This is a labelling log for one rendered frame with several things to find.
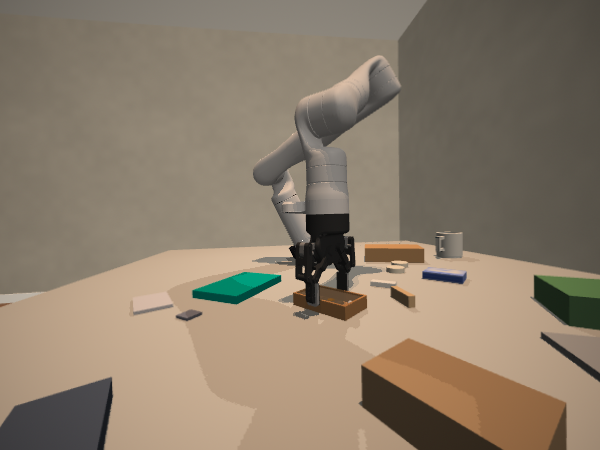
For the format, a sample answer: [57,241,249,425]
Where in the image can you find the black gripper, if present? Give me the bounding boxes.
[295,214,356,307]

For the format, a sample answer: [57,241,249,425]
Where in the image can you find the green flat rectangular block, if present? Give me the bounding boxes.
[192,272,281,305]

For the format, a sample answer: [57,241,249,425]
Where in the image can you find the grey mug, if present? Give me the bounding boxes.
[436,232,463,258]

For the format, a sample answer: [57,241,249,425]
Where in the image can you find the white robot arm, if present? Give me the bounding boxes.
[253,55,401,248]

